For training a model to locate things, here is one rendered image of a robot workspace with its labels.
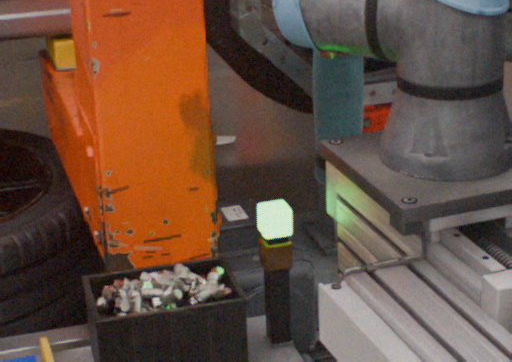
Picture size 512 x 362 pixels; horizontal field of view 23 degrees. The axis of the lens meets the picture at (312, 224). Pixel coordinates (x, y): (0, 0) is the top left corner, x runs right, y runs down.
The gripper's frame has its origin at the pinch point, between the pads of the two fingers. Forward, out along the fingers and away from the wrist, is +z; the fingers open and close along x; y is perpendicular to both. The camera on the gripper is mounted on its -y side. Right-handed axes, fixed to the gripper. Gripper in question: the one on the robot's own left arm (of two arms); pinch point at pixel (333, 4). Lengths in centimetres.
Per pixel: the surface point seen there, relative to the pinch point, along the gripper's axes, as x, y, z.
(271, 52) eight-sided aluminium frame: 11.4, 12.9, 17.6
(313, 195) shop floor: 104, 83, 57
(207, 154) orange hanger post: -34.5, 13.6, 3.5
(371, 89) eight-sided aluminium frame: 24.7, 22.0, 4.3
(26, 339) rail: -46, 44, 31
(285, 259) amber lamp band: -41.0, 24.3, -12.0
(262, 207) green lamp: -41.2, 17.0, -8.8
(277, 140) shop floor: 138, 83, 86
